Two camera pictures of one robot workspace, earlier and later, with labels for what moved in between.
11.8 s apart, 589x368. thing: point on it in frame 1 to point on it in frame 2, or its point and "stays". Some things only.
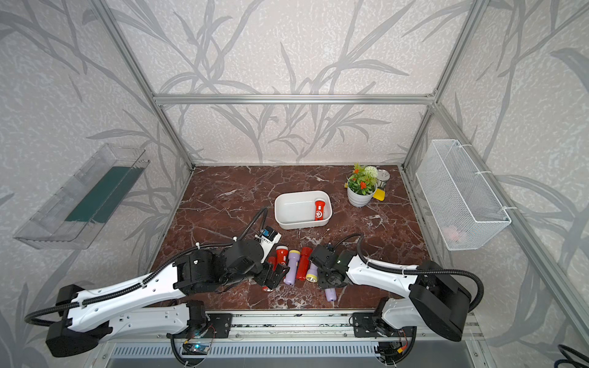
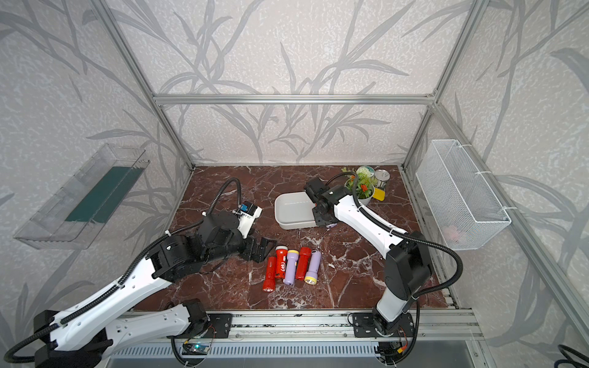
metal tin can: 383,177 stays
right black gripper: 320,284 to 318,222
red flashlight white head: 282,254 stays
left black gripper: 267,267 to 259,255
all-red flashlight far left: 272,260 stays
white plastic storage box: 296,210 stays
